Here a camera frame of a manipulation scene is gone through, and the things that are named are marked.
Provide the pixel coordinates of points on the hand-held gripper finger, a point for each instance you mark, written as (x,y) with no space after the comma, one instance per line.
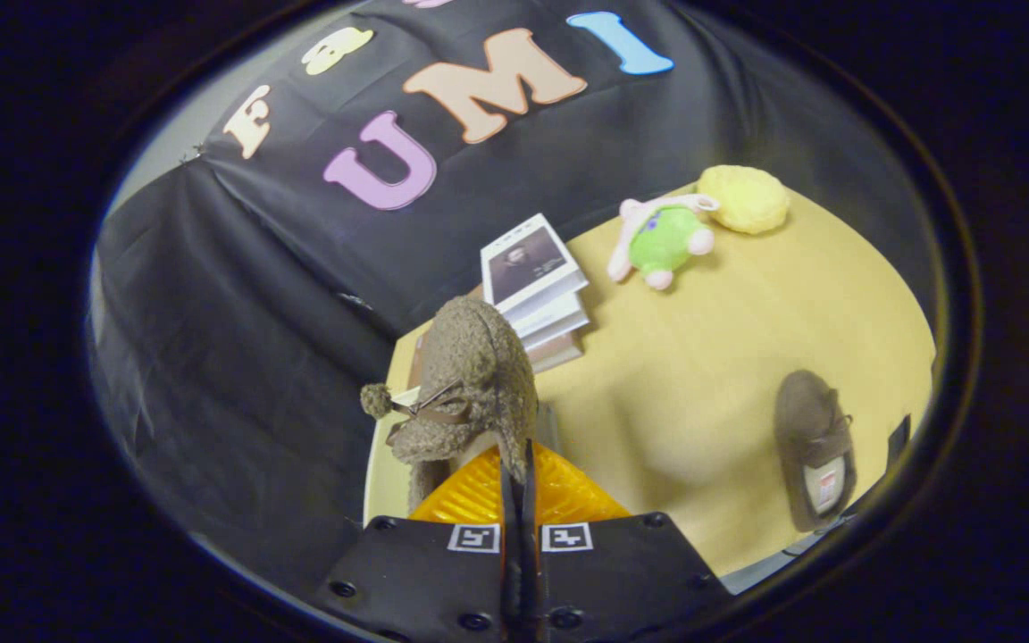
(531,572)
(511,572)

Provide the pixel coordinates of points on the brown fleece shoe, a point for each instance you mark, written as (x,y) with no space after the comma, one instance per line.
(805,420)
(479,366)

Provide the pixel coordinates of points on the brown book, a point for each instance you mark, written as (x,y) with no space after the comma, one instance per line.
(416,357)

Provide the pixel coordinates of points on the white photo cover book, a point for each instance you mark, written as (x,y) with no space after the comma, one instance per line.
(528,263)

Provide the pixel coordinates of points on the black backdrop cloth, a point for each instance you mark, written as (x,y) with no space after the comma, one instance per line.
(238,357)

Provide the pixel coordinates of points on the green and pink plush toy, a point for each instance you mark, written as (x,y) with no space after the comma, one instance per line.
(668,239)

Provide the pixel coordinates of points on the black flat panel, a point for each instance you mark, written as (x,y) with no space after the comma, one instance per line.
(899,439)

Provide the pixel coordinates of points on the yellow plush toy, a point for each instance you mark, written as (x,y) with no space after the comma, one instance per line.
(747,198)

